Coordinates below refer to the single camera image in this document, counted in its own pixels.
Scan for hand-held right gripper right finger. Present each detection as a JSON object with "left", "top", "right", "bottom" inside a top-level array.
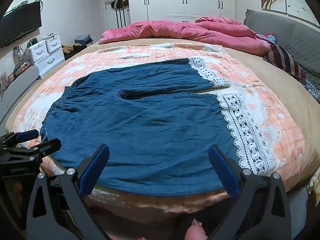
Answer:
[{"left": 208, "top": 144, "right": 292, "bottom": 240}]

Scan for white wardrobe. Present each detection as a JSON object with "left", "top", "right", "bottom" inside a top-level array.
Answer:
[{"left": 127, "top": 0, "right": 237, "bottom": 24}]

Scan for black wall television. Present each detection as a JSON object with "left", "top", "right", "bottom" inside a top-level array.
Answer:
[{"left": 0, "top": 1, "right": 42, "bottom": 48}]

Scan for colourful crumpled clothes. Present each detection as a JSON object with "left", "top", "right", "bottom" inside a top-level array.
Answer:
[{"left": 256, "top": 33, "right": 277, "bottom": 44}]

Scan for stack of folded clothes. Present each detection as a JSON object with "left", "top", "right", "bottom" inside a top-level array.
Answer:
[{"left": 74, "top": 34, "right": 93, "bottom": 46}]

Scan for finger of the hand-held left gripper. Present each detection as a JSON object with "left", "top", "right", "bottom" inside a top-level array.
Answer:
[
  {"left": 5, "top": 139, "right": 62, "bottom": 158},
  {"left": 0, "top": 129, "right": 40, "bottom": 148}
]

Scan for white drawer chest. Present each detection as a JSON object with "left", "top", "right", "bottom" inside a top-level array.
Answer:
[{"left": 29, "top": 34, "right": 66, "bottom": 77}]

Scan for blue pants with white lace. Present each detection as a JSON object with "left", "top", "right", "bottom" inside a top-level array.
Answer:
[{"left": 40, "top": 57, "right": 285, "bottom": 197}]

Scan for person's right hand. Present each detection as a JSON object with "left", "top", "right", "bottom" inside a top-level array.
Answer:
[{"left": 184, "top": 219, "right": 208, "bottom": 240}]

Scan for pink quilt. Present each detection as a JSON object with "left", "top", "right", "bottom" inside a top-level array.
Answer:
[{"left": 98, "top": 16, "right": 272, "bottom": 55}]

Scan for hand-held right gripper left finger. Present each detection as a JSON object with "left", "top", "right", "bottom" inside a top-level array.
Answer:
[{"left": 26, "top": 144, "right": 110, "bottom": 240}]

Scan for grey quilted headboard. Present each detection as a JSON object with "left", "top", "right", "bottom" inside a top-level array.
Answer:
[{"left": 244, "top": 9, "right": 320, "bottom": 90}]

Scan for peach bear printed blanket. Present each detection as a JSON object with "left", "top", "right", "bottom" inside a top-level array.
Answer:
[{"left": 14, "top": 43, "right": 307, "bottom": 222}]

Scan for dark striped pillow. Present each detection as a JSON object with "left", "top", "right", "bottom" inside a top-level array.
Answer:
[{"left": 262, "top": 44, "right": 307, "bottom": 80}]

